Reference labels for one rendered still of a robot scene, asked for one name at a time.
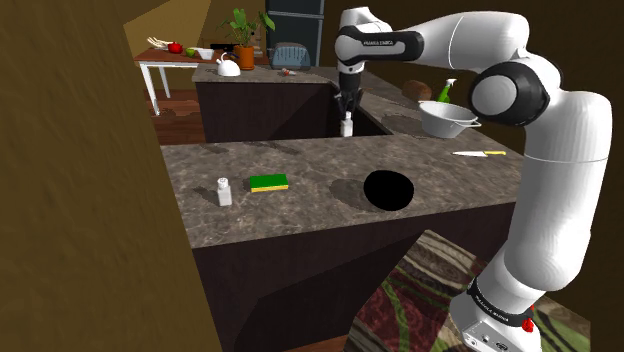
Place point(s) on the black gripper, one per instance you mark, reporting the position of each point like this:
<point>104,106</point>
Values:
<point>351,83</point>

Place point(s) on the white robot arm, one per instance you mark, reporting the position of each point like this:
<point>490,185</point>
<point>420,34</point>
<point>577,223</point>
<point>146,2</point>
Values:
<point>556,195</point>

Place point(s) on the white soap bottle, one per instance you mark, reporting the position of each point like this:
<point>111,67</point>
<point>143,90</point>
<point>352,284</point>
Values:
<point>346,126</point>

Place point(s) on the brown bread loaf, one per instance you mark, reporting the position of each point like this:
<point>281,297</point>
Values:
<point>417,90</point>

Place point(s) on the small red and grey tool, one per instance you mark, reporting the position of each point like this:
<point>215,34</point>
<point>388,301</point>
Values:
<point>288,72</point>

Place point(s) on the green spray bottle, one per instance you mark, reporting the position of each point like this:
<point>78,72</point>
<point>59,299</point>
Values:
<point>445,92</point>

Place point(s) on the black bowl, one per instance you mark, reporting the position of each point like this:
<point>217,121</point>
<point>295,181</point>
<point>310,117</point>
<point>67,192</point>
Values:
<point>388,190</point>

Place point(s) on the green and yellow sponge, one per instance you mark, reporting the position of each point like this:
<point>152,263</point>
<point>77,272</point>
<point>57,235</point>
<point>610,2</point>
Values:
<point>268,182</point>

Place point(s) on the green plant in orange pot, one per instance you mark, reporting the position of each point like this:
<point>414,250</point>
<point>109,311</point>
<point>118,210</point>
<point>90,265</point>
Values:
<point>245,41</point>

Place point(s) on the white kettle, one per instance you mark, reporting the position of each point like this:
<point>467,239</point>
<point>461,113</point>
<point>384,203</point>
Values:
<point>228,67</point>

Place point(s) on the white salt shaker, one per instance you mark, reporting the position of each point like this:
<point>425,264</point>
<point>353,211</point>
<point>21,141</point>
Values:
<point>224,194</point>

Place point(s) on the red-topped table with white legs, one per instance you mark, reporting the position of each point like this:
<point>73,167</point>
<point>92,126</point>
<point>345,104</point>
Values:
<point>161,57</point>

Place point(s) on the patterned robot stand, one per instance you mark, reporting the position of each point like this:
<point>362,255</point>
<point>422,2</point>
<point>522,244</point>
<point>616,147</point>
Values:
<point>419,297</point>

